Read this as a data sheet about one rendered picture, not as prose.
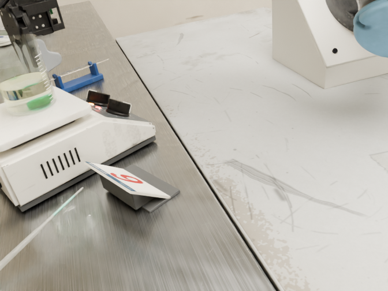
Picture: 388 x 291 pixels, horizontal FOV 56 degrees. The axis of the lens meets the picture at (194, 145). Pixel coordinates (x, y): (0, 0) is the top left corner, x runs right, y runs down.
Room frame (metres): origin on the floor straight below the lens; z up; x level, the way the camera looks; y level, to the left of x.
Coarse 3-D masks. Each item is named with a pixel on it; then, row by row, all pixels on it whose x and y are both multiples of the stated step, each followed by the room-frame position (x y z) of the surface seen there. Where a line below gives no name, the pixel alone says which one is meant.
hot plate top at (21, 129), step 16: (64, 96) 0.45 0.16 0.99; (0, 112) 0.42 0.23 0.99; (48, 112) 0.40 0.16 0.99; (64, 112) 0.40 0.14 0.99; (80, 112) 0.39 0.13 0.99; (0, 128) 0.38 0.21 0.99; (16, 128) 0.37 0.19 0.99; (32, 128) 0.37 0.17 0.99; (48, 128) 0.37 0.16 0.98; (0, 144) 0.34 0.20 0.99; (16, 144) 0.35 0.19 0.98
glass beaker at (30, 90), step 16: (0, 48) 0.45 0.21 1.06; (16, 48) 0.41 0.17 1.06; (32, 48) 0.42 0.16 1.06; (0, 64) 0.40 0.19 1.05; (16, 64) 0.40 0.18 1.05; (32, 64) 0.41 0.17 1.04; (0, 80) 0.40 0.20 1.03; (16, 80) 0.40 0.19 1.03; (32, 80) 0.41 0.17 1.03; (48, 80) 0.43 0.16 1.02; (16, 96) 0.40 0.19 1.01; (32, 96) 0.40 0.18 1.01; (48, 96) 0.42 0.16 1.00; (16, 112) 0.40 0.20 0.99; (32, 112) 0.40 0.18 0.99
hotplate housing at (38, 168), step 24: (96, 120) 0.40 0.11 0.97; (120, 120) 0.42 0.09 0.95; (24, 144) 0.36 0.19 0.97; (48, 144) 0.36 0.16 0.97; (72, 144) 0.38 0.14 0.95; (96, 144) 0.39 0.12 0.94; (120, 144) 0.41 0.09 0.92; (144, 144) 0.44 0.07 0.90; (0, 168) 0.33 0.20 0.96; (24, 168) 0.34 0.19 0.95; (48, 168) 0.35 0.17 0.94; (72, 168) 0.37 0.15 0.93; (24, 192) 0.33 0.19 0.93; (48, 192) 0.35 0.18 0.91
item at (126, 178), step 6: (102, 168) 0.35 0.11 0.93; (108, 168) 0.36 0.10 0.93; (114, 168) 0.37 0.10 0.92; (114, 174) 0.34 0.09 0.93; (120, 174) 0.35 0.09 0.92; (126, 174) 0.36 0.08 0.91; (120, 180) 0.32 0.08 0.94; (126, 180) 0.33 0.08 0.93; (132, 180) 0.34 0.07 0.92; (138, 180) 0.35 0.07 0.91; (132, 186) 0.31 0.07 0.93; (138, 186) 0.31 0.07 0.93; (144, 186) 0.32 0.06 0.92; (150, 186) 0.33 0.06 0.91; (156, 192) 0.32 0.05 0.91
